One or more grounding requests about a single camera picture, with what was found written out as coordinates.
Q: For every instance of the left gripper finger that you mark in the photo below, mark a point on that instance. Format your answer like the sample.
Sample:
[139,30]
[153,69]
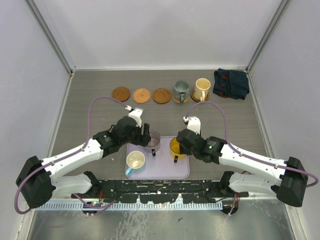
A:
[143,140]
[146,130]

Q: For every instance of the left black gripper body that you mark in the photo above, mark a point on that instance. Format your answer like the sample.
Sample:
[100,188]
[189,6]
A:
[132,139]

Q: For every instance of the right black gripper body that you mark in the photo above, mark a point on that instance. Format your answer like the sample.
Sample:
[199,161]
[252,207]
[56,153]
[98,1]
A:
[188,152]

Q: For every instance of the purple glass cup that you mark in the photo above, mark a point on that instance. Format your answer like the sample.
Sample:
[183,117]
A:
[155,142]

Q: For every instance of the yellow glass mug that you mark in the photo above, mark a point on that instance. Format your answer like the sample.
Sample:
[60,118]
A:
[176,150]

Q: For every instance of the white mug blue handle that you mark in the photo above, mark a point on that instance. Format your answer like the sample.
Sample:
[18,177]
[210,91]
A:
[135,161]

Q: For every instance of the woven rattan coaster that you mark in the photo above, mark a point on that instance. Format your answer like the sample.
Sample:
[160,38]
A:
[180,99]
[141,95]

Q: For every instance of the dark wooden coaster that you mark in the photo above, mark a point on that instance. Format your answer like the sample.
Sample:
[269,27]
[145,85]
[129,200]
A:
[161,96]
[198,100]
[121,93]

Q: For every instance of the grey ceramic mug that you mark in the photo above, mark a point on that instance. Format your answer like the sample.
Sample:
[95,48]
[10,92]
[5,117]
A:
[181,88]

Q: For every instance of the cream yellow mug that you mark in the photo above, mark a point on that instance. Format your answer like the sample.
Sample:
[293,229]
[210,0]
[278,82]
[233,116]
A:
[201,89]

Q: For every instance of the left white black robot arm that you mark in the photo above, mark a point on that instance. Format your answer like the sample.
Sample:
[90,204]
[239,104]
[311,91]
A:
[41,179]

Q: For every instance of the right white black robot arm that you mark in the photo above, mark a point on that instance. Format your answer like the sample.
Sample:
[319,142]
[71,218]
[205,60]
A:
[285,179]

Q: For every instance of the lilac plastic tray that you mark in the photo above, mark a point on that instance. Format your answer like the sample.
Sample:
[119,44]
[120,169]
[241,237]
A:
[161,166]

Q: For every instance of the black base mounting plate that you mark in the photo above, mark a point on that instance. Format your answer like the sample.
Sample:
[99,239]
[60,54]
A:
[159,191]

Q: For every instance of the dark blue folded cloth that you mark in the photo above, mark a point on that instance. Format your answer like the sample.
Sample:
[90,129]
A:
[232,84]

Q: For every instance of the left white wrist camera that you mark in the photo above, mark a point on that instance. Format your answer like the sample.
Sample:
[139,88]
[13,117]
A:
[135,113]

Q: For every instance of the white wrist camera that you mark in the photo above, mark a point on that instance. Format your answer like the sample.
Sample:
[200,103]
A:
[193,124]
[135,113]

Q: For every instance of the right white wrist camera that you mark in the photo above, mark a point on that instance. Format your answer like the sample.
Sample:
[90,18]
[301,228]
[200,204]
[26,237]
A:
[193,124]

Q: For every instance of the aluminium front rail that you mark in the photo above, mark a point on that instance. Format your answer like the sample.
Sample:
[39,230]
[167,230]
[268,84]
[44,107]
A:
[242,194]

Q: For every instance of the slotted cable duct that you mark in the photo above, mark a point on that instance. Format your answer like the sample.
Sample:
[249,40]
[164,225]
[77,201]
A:
[179,205]

